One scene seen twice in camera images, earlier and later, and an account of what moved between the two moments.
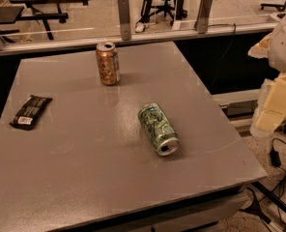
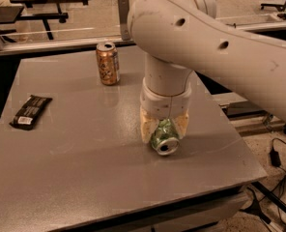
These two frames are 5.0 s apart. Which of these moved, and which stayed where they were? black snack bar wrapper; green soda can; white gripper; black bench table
Moved: white gripper
Stayed: black snack bar wrapper; black bench table; green soda can
